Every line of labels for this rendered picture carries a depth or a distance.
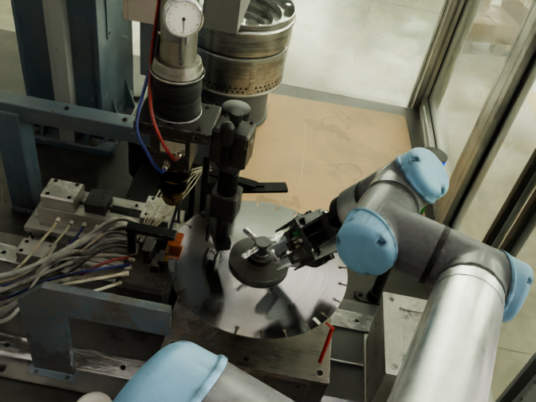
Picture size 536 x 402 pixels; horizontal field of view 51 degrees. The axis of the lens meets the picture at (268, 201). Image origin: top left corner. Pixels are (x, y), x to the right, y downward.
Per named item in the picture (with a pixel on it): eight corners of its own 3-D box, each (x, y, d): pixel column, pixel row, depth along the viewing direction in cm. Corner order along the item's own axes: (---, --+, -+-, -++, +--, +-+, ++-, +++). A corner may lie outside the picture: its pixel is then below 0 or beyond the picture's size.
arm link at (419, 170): (403, 162, 69) (423, 132, 75) (344, 199, 77) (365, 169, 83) (443, 210, 70) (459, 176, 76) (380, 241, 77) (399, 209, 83)
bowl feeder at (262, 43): (281, 97, 185) (301, -10, 161) (270, 151, 162) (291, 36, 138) (191, 80, 185) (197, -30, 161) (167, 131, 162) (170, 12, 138)
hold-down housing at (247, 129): (244, 211, 93) (260, 109, 80) (235, 229, 90) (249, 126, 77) (213, 201, 94) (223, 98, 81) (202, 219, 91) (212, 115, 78)
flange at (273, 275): (222, 244, 104) (222, 234, 102) (277, 235, 108) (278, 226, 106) (238, 289, 97) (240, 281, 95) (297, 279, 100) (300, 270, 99)
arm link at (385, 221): (430, 259, 61) (455, 206, 69) (337, 215, 64) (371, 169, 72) (407, 304, 66) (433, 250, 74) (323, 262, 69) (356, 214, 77)
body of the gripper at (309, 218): (271, 230, 89) (320, 199, 80) (305, 218, 95) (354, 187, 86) (292, 273, 88) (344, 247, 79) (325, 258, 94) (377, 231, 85)
